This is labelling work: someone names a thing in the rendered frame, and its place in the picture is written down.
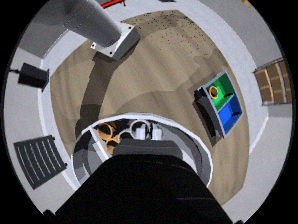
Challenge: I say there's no bronze bushing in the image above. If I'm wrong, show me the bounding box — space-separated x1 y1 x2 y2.
97 121 118 140
105 135 119 154
206 86 218 99

